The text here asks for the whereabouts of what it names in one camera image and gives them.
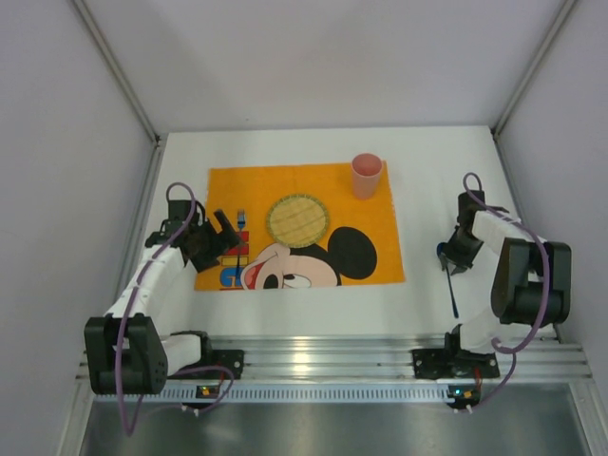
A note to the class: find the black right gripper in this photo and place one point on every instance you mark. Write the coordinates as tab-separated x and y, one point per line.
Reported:
456	255

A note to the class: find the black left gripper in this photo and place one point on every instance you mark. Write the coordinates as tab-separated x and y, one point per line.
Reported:
209	238

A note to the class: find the blue metal fork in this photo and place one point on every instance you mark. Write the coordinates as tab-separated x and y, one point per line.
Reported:
241	223

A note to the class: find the blue metal spoon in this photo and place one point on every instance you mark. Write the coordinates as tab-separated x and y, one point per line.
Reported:
454	306

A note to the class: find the yellow woven round plate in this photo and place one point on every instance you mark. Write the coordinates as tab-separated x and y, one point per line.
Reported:
297	221

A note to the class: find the orange cartoon print cloth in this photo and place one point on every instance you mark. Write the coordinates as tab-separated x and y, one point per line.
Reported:
361	245

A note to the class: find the pink plastic cup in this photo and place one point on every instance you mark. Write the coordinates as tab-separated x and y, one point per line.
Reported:
366	171

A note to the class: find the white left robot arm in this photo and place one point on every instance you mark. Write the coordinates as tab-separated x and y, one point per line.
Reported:
143	339

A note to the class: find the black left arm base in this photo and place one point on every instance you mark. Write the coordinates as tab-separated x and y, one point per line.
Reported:
232	360

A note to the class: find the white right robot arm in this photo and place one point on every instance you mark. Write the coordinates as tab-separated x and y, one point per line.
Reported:
531	288

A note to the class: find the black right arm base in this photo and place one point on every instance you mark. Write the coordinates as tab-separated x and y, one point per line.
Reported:
451	361

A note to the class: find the aluminium mounting rail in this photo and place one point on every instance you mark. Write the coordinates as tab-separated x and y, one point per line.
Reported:
364	370

